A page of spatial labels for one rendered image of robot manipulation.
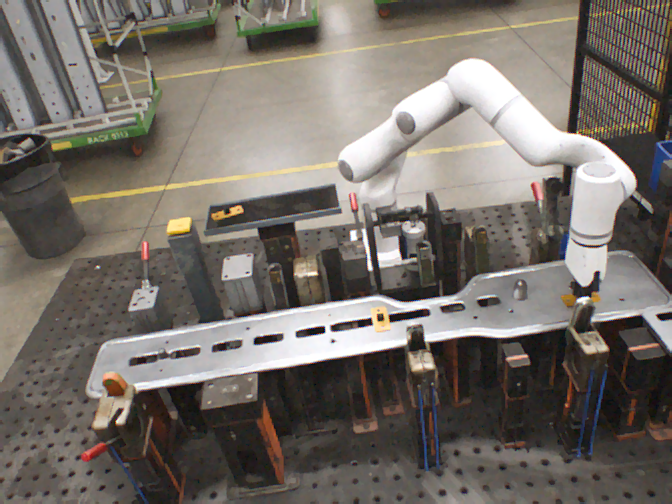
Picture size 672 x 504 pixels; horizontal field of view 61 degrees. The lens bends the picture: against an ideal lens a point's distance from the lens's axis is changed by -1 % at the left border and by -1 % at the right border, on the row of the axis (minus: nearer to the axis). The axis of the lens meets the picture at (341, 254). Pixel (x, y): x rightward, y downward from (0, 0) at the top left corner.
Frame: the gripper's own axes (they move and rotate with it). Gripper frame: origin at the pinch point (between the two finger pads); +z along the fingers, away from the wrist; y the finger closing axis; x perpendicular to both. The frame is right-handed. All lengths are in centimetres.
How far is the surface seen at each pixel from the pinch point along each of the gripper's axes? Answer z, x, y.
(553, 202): -11.9, 0.5, -20.2
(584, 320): -3.4, -5.5, 12.5
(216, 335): 3, -87, -9
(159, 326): 3, -103, -17
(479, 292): 2.8, -21.5, -8.6
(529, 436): 32.8, -15.4, 13.2
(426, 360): -1.8, -39.6, 14.5
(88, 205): 103, -236, -290
